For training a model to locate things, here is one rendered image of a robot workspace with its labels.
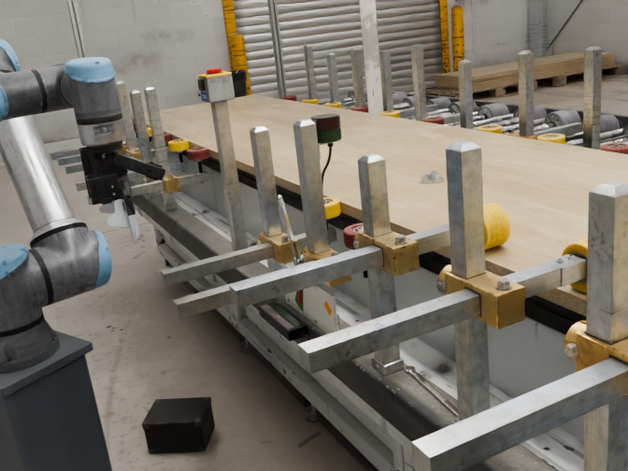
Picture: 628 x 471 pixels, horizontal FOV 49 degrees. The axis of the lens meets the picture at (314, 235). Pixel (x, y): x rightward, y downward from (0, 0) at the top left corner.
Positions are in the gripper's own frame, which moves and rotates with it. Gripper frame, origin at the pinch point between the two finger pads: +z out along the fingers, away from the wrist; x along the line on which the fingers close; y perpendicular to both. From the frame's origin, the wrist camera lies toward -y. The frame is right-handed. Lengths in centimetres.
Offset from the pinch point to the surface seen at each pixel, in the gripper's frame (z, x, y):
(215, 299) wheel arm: 8.8, 25.8, -9.8
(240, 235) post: 15.7, -30.5, -31.6
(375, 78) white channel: -10, -118, -123
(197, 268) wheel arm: 11.1, 0.5, -12.3
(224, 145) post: -9.6, -30.5, -30.9
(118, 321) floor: 94, -180, -4
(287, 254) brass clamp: 12.1, 2.7, -33.2
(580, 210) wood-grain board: 4, 41, -85
